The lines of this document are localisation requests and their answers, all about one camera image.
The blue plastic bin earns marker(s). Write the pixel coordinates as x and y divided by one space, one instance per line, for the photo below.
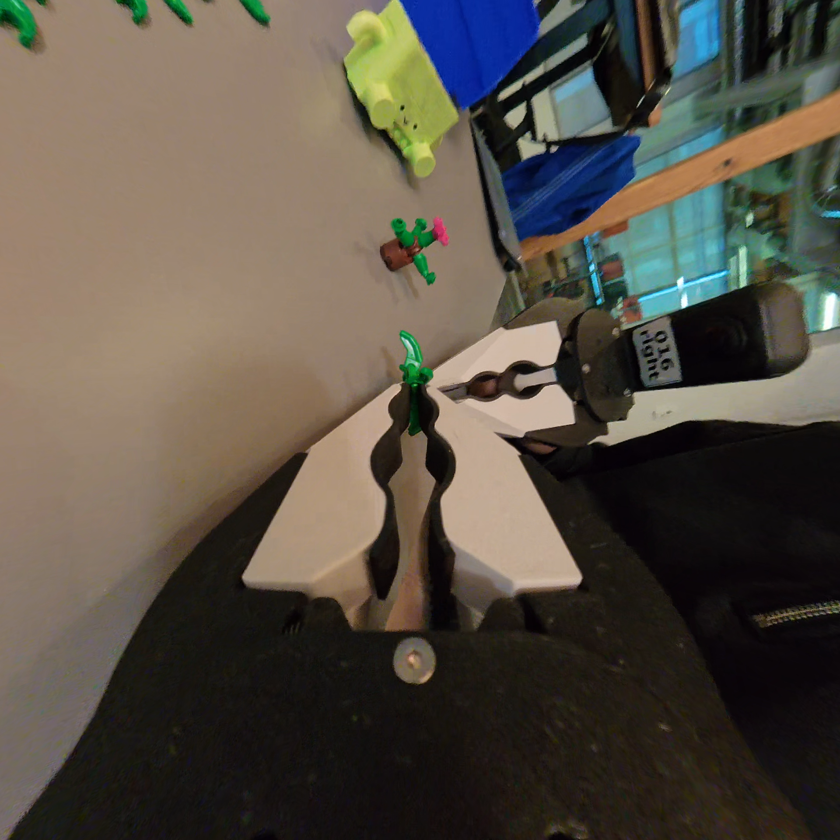
472 39

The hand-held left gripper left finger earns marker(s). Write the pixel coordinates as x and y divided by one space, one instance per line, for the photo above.
315 525

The group of green leaf pieces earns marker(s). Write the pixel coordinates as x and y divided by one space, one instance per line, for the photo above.
25 29

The black-legged desk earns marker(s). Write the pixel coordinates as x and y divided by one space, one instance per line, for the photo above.
617 65

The small potted toy flower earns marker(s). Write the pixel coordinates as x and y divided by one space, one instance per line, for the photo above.
397 254

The lime green toy flower pot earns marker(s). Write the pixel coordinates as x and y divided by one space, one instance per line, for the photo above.
400 85

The person's black jacket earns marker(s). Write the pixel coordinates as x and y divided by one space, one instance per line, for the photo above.
722 525

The wooden beam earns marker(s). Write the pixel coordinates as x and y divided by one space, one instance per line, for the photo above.
722 157

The blue bag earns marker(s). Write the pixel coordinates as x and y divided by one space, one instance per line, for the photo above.
564 184

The green spiky plant stem piece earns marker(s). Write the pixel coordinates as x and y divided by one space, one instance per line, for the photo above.
415 375

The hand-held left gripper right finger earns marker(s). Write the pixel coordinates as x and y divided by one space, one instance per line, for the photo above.
512 525

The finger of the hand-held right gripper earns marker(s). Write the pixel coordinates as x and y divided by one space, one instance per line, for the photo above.
518 344
531 413

